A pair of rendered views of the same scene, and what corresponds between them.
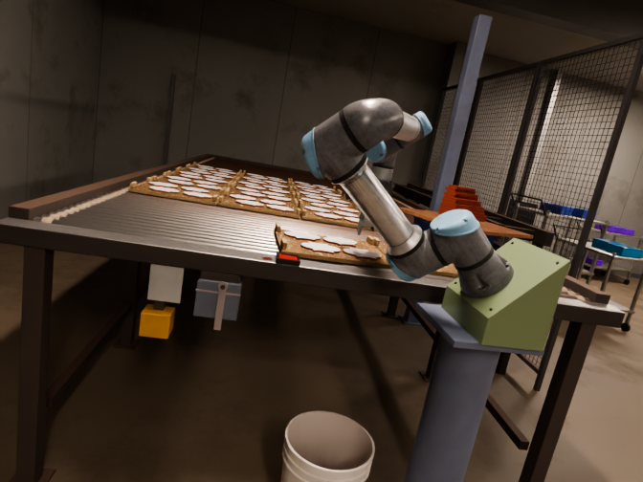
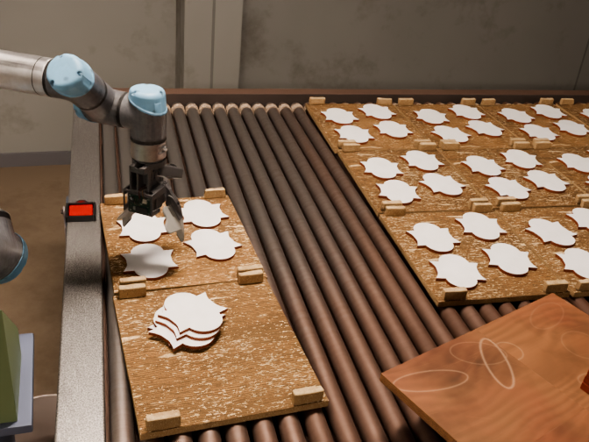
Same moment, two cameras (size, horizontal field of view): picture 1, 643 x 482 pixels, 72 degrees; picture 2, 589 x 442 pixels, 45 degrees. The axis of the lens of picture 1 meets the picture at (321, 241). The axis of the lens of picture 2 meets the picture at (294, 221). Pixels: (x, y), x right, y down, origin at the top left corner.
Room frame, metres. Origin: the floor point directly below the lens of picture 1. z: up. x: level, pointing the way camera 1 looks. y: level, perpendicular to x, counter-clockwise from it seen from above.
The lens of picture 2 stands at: (1.69, -1.57, 1.88)
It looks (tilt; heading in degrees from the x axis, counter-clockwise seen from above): 30 degrees down; 82
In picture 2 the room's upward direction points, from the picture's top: 6 degrees clockwise
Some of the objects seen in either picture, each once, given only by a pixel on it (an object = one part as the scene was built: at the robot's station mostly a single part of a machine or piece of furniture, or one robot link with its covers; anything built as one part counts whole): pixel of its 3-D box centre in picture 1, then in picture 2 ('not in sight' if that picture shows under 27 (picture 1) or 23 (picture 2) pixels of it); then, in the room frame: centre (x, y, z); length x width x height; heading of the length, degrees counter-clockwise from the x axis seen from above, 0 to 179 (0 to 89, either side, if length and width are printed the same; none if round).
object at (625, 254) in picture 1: (588, 275); not in sight; (4.70, -2.92, 0.45); 0.95 x 0.55 x 0.89; 10
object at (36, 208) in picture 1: (168, 170); (581, 103); (3.30, 1.22, 0.90); 4.04 x 0.06 x 0.10; 8
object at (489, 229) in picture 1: (463, 222); (583, 412); (2.35, -0.73, 1.03); 0.50 x 0.50 x 0.02; 31
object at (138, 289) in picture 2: not in sight; (131, 290); (1.54, -0.29, 0.95); 0.06 x 0.02 x 0.03; 13
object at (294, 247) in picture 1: (330, 247); (178, 240); (1.63, -0.04, 0.93); 0.41 x 0.35 x 0.02; 102
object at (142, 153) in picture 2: (382, 174); (150, 148); (1.57, -0.17, 1.23); 0.08 x 0.08 x 0.05
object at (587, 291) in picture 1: (422, 213); not in sight; (3.59, -0.77, 0.90); 4.04 x 0.06 x 0.10; 8
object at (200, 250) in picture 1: (338, 276); (83, 260); (1.40, -0.08, 0.89); 2.08 x 0.08 x 0.06; 98
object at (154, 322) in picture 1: (160, 298); not in sight; (1.31, 0.47, 0.74); 0.09 x 0.08 x 0.24; 98
